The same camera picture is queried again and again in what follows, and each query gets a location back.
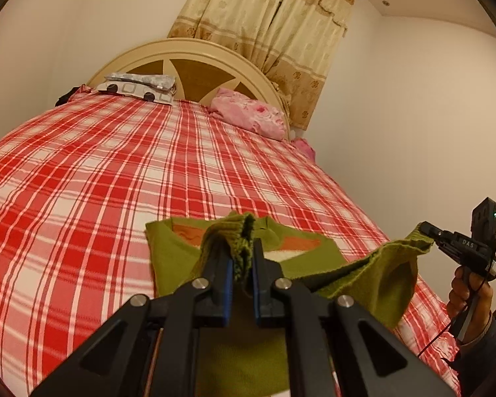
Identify cream wooden headboard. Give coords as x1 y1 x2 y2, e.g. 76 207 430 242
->
85 38 293 141

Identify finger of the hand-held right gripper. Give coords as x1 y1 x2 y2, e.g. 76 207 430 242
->
433 237 467 264
419 221 455 240

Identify grey patterned pillow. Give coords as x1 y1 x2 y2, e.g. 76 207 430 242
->
97 73 178 106

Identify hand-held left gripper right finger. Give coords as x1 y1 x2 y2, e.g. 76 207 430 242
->
251 239 458 397

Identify dark cloth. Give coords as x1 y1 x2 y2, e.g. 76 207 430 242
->
55 84 88 107

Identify pink cloth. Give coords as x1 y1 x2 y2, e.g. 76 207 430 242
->
291 138 317 163

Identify green orange striped knit sweater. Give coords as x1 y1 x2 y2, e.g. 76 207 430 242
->
145 211 435 397

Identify red plaid bed sheet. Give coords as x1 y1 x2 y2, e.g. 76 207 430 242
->
0 90 464 397

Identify pink floral pillow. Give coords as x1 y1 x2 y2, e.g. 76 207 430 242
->
209 88 287 141

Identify person's right forearm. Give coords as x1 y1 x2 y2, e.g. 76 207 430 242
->
454 314 496 387

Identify beige floral curtain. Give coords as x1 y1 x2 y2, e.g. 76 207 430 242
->
167 0 293 65
240 0 359 130

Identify thin black cable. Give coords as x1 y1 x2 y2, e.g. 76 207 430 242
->
417 275 490 358

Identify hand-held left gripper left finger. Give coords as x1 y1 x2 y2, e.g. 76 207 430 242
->
31 236 237 397

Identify person's right hand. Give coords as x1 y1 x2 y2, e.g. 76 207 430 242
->
446 265 496 342

